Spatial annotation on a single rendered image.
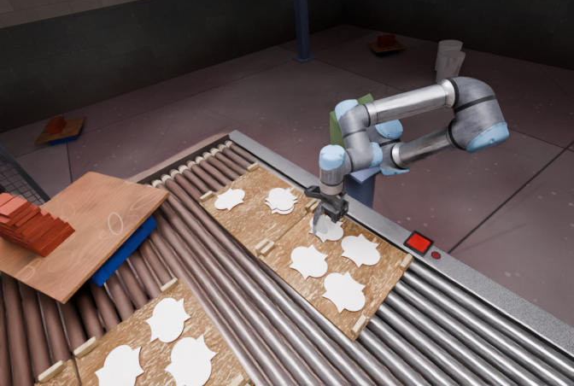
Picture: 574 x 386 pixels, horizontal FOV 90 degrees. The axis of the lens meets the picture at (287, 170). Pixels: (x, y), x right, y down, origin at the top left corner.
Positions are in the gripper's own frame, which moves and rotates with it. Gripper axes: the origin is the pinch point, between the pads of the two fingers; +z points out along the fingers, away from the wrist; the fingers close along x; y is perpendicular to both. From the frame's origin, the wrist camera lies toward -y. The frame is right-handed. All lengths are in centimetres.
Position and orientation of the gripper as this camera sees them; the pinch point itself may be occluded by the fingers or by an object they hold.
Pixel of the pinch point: (325, 222)
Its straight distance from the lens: 112.1
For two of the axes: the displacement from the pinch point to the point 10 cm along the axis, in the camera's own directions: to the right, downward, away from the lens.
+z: 0.8, 7.5, 6.6
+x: 7.0, -5.1, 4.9
